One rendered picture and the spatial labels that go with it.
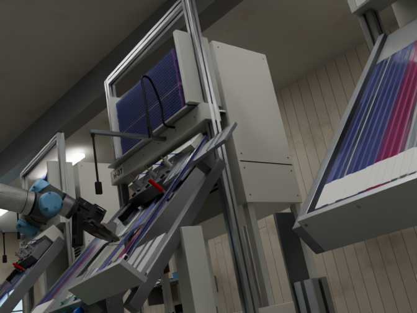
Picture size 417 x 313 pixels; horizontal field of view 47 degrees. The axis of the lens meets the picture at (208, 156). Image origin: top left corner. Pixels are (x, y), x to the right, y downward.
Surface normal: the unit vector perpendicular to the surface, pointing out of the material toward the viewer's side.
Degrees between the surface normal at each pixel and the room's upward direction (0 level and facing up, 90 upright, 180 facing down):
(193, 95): 90
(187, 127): 90
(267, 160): 90
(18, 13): 180
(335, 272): 90
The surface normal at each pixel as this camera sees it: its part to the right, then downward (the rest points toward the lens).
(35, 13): 0.18, 0.93
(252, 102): 0.59, -0.36
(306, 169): -0.71, -0.11
